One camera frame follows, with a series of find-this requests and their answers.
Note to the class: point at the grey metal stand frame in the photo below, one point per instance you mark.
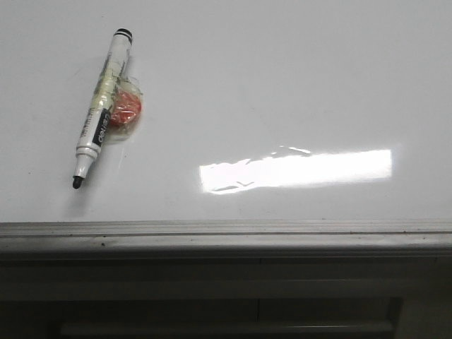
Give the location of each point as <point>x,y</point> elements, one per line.
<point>227,298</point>

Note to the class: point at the white black whiteboard marker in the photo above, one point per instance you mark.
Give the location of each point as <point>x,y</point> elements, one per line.
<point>94,131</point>

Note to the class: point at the white whiteboard with aluminium frame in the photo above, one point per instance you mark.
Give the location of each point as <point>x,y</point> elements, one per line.
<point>269,128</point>

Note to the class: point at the red round magnet in tape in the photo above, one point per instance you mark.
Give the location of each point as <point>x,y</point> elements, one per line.
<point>127,111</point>

